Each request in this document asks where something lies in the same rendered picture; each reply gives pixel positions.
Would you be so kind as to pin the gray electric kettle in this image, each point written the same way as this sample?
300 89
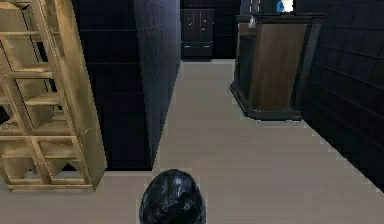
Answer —
252 22

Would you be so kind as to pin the dark cupboard with drawers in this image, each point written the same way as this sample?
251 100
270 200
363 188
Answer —
197 31

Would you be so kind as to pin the black garbage bag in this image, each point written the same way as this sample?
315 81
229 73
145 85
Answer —
172 200

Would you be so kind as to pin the brown wooden kitchen counter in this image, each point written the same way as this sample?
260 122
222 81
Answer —
276 66

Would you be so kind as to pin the light wooden shelf unit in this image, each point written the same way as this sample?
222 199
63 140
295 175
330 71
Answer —
70 100

